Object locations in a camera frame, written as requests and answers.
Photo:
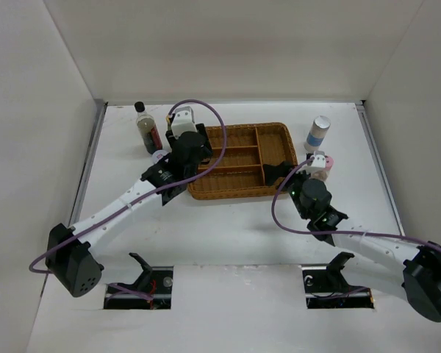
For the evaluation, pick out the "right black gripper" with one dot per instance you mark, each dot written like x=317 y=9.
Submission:
x=272 y=173

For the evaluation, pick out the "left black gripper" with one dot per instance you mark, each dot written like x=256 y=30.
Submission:
x=206 y=154

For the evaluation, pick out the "dark sauce bottle black cap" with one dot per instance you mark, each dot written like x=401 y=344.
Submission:
x=147 y=128

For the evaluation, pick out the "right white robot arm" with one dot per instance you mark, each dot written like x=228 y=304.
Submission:
x=401 y=266

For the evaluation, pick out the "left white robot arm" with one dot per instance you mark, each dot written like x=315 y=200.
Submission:
x=72 y=251

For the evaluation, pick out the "brown wicker divided tray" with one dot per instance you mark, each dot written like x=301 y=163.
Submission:
x=240 y=172

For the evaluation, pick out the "pink cap spice jar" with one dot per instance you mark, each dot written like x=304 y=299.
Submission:
x=323 y=174

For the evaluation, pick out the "white blue cylindrical shaker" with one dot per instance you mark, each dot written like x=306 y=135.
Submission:
x=317 y=133

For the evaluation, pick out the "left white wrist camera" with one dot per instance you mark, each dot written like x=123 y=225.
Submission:
x=182 y=121

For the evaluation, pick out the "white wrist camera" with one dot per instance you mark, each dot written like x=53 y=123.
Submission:
x=182 y=121
x=317 y=161

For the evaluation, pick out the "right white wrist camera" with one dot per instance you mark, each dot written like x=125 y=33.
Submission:
x=317 y=161

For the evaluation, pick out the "left metal table rail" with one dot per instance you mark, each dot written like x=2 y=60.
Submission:
x=101 y=108

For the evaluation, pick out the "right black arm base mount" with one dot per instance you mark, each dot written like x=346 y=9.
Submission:
x=326 y=288

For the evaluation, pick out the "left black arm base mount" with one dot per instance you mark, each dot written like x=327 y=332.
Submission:
x=151 y=290

